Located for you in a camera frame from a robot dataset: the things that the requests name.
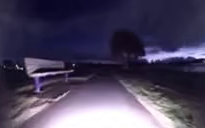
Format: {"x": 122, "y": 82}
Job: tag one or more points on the dark tree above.
{"x": 126, "y": 45}

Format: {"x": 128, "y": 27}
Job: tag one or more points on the grey paved path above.
{"x": 100, "y": 100}

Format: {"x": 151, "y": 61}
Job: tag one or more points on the pale bench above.
{"x": 43, "y": 68}

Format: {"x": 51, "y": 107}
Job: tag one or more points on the dark grass verge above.
{"x": 20, "y": 100}
{"x": 170, "y": 90}

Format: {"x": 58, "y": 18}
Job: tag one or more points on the pale water surface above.
{"x": 198, "y": 68}

